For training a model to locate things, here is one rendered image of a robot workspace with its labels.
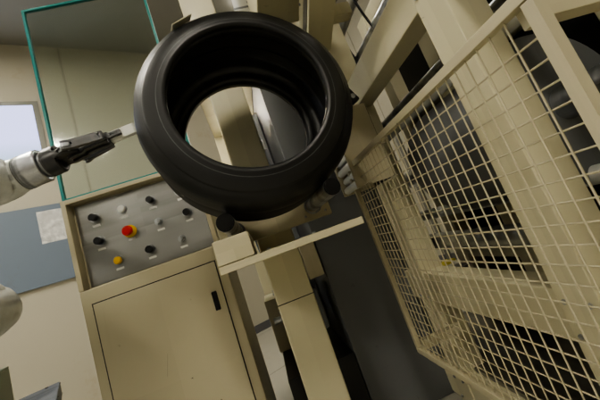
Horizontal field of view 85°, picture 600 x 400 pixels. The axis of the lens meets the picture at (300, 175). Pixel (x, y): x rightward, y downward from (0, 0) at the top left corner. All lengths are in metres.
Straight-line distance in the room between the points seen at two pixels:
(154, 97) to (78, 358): 3.08
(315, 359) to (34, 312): 2.87
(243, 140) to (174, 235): 0.52
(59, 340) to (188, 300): 2.35
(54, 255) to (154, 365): 2.37
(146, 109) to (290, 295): 0.74
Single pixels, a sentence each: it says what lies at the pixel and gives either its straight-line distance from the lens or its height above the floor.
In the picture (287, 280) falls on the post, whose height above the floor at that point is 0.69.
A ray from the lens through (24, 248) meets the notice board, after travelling 3.75.
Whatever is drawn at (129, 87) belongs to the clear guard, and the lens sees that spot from 1.73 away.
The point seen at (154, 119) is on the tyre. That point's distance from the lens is 0.84.
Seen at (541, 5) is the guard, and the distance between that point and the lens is 0.53.
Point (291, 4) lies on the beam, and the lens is 1.39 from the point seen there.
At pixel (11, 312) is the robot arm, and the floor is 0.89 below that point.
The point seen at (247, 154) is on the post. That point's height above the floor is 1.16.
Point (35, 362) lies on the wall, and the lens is 3.71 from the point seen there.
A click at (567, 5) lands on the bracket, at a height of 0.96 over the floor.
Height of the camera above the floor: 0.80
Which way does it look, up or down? 11 degrees up
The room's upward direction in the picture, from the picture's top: 20 degrees counter-clockwise
